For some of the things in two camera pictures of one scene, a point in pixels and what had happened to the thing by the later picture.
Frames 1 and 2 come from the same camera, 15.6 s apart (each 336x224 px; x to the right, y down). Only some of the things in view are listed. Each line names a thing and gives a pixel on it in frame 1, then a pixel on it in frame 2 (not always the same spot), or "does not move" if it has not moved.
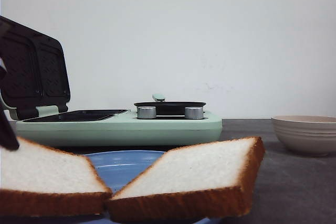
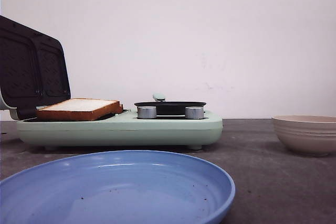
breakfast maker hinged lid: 37,73 does not move
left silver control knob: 146,112 does not move
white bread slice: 208,180 → 80,109
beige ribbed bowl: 312,136 does not move
